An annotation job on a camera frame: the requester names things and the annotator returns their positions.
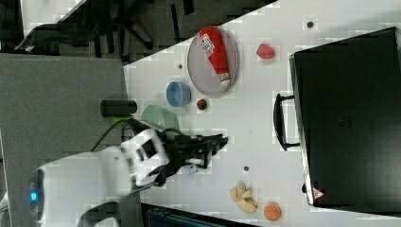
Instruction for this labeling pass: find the green clip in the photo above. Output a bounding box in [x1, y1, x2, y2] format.
[112, 117, 130, 126]

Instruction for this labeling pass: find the blue bowl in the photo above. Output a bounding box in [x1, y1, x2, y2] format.
[166, 81, 191, 107]

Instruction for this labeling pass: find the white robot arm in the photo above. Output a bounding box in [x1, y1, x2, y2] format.
[28, 129, 228, 227]

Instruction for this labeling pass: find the orange ball toy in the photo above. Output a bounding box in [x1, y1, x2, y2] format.
[264, 203, 282, 221]

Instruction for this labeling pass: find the yellow plush chicken toy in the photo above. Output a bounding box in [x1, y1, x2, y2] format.
[230, 181, 258, 213]

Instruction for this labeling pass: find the red green strawberry toy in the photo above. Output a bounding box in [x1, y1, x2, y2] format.
[256, 44, 275, 60]

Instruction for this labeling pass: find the black silver toaster oven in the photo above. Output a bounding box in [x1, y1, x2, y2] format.
[289, 27, 401, 217]

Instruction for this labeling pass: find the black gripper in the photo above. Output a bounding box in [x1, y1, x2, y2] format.
[164, 133, 229, 177]

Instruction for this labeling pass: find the red ketchup bottle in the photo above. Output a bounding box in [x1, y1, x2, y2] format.
[199, 26, 231, 87]

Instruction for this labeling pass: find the lilac round plate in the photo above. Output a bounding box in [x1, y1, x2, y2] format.
[187, 26, 238, 96]

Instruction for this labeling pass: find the blue metal frame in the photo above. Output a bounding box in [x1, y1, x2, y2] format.
[141, 203, 257, 227]

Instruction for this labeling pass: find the green measuring cup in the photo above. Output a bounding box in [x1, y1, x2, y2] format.
[186, 165, 199, 174]

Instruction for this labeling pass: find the green oval colander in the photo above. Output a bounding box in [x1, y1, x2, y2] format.
[142, 105, 179, 130]

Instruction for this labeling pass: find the small red tomato toy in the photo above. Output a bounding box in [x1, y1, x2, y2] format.
[197, 99, 207, 111]

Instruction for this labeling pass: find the black cylindrical camera mount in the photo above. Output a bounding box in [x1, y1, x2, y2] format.
[100, 100, 137, 117]

